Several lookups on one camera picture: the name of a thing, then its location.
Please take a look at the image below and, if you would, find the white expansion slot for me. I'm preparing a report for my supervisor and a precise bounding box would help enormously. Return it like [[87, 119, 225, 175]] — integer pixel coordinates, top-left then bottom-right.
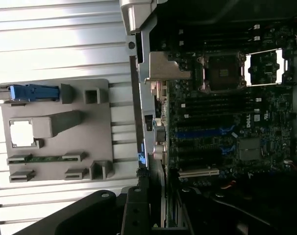
[[178, 167, 221, 179]]

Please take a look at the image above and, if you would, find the long black expansion slot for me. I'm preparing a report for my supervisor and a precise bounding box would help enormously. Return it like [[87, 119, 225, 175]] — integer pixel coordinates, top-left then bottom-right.
[[177, 156, 224, 169], [175, 114, 235, 127], [175, 146, 237, 160]]

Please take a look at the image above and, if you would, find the grey parts rack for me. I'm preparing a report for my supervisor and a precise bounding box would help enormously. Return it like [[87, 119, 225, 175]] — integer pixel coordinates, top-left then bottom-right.
[[0, 78, 115, 184]]

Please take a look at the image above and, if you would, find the green RAM stick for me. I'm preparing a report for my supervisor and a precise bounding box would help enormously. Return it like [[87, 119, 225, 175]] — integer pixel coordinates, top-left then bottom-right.
[[23, 155, 64, 163]]

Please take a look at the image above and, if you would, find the blue expansion slot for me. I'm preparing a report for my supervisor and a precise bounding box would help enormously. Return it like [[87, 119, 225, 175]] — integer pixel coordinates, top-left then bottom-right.
[[174, 125, 237, 140]]

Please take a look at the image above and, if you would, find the silver chipset heatsink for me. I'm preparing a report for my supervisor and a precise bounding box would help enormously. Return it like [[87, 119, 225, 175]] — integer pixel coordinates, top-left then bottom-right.
[[238, 138, 262, 162]]

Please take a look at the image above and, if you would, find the silver CPU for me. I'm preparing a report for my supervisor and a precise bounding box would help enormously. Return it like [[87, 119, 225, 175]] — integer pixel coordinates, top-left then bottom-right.
[[10, 120, 36, 148]]

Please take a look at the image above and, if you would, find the black case latch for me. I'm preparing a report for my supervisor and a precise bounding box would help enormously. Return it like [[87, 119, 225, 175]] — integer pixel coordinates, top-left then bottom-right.
[[143, 114, 153, 132]]

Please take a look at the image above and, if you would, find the green motherboard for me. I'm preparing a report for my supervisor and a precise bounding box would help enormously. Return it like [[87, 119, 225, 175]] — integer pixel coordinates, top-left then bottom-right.
[[167, 24, 296, 194]]

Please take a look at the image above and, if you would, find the hard disk with blue carrier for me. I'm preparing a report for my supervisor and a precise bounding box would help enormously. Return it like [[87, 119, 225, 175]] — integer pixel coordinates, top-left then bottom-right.
[[0, 84, 60, 103]]

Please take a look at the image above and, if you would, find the CPU socket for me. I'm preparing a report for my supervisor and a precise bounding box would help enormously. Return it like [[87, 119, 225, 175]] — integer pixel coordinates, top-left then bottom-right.
[[199, 51, 247, 93]]

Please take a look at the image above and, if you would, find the silver socket cover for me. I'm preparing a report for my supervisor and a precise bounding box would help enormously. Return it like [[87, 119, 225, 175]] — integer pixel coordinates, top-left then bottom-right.
[[244, 47, 289, 87]]

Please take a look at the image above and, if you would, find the open PC case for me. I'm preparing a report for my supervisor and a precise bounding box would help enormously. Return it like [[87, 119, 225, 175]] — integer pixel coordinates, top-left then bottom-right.
[[119, 0, 297, 235]]

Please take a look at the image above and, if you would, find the red wire with white plug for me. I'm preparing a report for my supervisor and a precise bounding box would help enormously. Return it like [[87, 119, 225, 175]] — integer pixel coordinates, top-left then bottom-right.
[[284, 159, 297, 172]]

